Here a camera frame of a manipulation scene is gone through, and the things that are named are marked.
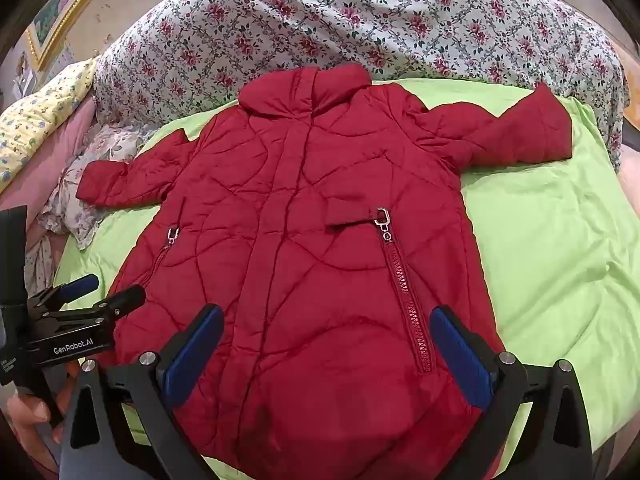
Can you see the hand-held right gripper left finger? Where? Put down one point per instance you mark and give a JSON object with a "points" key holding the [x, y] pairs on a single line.
{"points": [[195, 355]]}

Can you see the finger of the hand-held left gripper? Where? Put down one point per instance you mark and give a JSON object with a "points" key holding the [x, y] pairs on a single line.
{"points": [[80, 285], [122, 300]]}

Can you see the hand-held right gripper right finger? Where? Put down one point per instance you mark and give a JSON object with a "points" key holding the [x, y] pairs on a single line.
{"points": [[460, 355]]}

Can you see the red quilted jacket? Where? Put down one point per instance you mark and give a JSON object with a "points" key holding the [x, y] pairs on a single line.
{"points": [[300, 210]]}

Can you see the person's left hand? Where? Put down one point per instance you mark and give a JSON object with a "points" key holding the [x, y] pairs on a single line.
{"points": [[30, 415]]}

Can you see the white floral ruffled cloth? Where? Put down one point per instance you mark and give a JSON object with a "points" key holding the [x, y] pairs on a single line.
{"points": [[75, 190]]}

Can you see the pink blanket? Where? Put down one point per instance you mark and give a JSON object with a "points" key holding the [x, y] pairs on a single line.
{"points": [[45, 180]]}

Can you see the green bed sheet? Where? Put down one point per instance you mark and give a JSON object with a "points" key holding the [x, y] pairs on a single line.
{"points": [[550, 260]]}

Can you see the yellow floral pillow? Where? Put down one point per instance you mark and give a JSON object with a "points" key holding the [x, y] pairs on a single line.
{"points": [[40, 110]]}

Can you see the gold framed picture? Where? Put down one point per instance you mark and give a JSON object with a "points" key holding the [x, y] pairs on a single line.
{"points": [[55, 25]]}

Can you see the rose floral quilt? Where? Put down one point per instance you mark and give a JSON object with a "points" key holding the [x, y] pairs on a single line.
{"points": [[350, 20]]}

